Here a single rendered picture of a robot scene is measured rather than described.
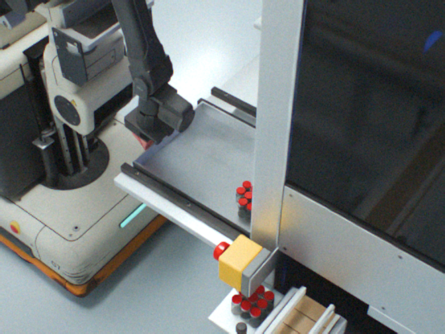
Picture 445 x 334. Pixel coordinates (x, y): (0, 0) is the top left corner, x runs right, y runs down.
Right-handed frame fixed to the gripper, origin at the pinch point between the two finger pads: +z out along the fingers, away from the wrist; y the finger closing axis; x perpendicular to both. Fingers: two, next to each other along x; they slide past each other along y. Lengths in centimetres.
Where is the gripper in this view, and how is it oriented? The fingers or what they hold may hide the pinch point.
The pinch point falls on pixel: (147, 146)
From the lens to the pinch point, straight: 162.9
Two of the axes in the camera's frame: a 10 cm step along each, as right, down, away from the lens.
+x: 6.1, -5.9, 5.4
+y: 7.8, 5.6, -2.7
